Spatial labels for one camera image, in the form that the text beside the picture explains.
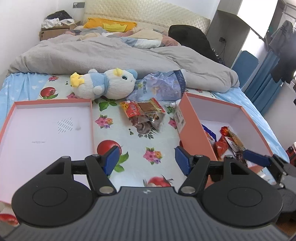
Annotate yellow pillow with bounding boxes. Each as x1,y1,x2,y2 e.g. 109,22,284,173
83,18,137,33

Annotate cream padded headboard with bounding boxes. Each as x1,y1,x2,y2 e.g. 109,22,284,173
83,0,210,34

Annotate hanging dark clothes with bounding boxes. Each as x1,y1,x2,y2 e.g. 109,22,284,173
269,20,295,83

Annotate white bottle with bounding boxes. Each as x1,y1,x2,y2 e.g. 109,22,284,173
169,99,181,108

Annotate pink box lid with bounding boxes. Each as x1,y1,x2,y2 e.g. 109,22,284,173
1,99,95,203

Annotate white barcode snack packet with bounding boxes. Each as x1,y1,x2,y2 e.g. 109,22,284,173
220,126,247,166

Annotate pink storage box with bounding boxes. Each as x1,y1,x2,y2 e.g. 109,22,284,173
174,93,273,161

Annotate cardboard box with clothes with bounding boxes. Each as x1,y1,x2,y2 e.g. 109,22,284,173
39,10,80,41

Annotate blue chair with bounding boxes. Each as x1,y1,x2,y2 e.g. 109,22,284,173
232,51,259,87

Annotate blue cabbage snack packet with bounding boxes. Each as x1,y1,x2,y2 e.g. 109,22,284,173
202,124,217,147

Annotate black garment on bed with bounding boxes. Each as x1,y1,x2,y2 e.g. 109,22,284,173
168,25,219,63

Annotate brown strip snack packet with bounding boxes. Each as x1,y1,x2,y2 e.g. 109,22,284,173
137,97,166,113

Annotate white blue plush bird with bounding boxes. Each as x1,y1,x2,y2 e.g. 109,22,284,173
70,68,137,100

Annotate red snack pouch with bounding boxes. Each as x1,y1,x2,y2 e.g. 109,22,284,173
213,136,230,161

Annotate blue floral plastic bag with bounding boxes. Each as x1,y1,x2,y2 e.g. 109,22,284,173
126,70,186,102

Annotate red small snack packet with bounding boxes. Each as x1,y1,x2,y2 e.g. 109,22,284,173
120,100,144,118

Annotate blue curtain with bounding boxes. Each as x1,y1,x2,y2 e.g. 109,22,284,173
245,50,281,115

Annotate dark clear snack packets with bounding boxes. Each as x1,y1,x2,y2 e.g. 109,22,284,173
129,112,165,135

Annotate grey duvet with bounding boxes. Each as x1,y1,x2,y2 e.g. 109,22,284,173
8,34,239,92

